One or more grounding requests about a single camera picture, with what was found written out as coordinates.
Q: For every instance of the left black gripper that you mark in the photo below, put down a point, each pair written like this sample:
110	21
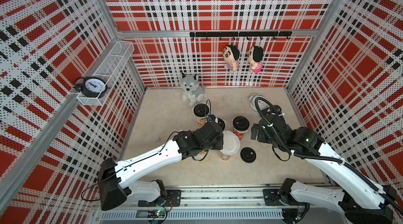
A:
219	145

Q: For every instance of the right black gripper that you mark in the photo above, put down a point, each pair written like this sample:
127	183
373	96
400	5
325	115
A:
261	136

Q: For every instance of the black cup lid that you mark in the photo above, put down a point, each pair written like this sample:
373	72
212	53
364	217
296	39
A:
201	110

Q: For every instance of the black lid front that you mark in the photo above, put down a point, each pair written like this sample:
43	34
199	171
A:
248	155

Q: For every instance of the yellow-red paper cup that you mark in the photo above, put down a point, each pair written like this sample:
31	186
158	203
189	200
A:
201	121

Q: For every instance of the red paper cup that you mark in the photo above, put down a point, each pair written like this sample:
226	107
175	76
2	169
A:
239	134
225	157

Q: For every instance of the red paper cup front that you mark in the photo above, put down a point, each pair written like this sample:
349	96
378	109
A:
239	134

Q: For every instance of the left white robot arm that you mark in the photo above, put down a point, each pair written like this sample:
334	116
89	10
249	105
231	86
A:
120	181

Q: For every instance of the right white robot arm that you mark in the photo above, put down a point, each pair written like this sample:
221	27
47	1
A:
359	199

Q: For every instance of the silver alarm clock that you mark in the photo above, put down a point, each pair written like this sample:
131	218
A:
258	101

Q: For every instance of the grey white husky plush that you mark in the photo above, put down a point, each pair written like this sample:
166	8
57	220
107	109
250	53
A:
193	92

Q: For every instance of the boy doll pink shirt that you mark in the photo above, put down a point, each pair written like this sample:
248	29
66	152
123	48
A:
255	56

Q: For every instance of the boy doll striped shirt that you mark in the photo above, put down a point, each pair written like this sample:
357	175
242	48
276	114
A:
231	56

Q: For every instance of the black round clock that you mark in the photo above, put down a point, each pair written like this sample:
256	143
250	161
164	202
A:
91	87

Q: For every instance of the metal base rail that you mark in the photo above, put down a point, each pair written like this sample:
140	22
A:
233	205

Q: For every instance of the black hook rail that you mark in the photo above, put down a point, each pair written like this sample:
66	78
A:
234	34

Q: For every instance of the white wire basket shelf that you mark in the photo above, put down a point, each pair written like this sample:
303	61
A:
109	70

